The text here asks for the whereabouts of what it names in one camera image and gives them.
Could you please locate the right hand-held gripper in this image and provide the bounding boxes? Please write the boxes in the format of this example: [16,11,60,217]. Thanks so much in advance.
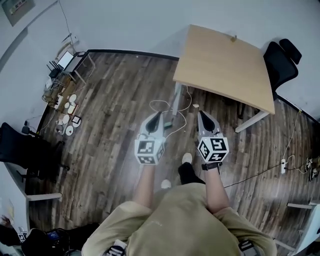
[196,110,230,163]

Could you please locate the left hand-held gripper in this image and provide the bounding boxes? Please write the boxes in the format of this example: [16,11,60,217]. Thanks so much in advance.
[134,111,167,166]

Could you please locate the person's right forearm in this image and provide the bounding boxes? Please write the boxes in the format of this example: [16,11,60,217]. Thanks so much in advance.
[202,167,233,215]

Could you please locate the person's left forearm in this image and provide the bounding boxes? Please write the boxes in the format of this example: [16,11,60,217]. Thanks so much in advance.
[131,163,162,210]

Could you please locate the black wrist watch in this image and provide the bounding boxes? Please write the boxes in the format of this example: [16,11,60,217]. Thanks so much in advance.
[201,162,223,171]

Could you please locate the person's black trousers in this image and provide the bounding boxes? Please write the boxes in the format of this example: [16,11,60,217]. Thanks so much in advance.
[177,161,206,186]

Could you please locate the light wooden table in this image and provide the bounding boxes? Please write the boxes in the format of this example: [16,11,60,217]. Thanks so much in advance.
[172,24,277,133]

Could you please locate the red rimmed white box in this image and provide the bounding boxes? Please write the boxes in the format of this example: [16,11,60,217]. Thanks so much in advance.
[66,103,80,116]

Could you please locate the black headrest office chair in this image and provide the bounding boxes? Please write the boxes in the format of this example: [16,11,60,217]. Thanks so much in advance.
[263,38,303,101]

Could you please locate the brown cardboard box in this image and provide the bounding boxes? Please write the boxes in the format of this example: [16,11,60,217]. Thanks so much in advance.
[41,74,77,109]

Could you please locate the grey side table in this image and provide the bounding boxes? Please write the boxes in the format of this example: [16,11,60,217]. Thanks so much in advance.
[61,50,95,85]

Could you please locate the person's beige shirt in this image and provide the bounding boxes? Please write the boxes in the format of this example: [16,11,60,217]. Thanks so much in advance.
[81,183,278,256]

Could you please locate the black antenna router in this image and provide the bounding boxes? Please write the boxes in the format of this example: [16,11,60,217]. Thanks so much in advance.
[46,59,61,79]

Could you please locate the black mesh office chair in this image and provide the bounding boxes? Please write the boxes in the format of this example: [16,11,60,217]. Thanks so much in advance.
[0,121,71,181]

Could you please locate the white table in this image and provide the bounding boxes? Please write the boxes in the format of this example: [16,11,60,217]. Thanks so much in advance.
[286,198,320,256]

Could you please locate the white desk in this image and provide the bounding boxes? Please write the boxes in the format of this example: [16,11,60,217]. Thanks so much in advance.
[0,161,63,233]

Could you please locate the black bag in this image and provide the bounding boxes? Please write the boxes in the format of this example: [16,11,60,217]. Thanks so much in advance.
[21,226,85,256]

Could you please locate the yellow paper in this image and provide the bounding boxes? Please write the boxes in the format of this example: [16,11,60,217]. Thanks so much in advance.
[6,199,15,218]

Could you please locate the reddish brown bundle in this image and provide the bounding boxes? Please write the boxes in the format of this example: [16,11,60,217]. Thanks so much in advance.
[0,214,13,229]

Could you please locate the white floor cable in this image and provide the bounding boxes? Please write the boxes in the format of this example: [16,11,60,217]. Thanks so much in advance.
[149,84,193,141]

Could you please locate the tangled cables pile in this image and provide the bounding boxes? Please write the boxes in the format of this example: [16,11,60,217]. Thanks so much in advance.
[305,156,320,181]

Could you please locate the light wooden frame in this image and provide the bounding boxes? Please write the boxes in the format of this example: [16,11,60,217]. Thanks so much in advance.
[56,39,80,59]

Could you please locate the chest harness strap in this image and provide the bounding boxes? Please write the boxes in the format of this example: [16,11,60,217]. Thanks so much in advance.
[106,239,127,256]
[237,239,257,256]

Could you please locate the grey wall frame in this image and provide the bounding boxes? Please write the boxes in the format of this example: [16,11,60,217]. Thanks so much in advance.
[1,0,36,27]

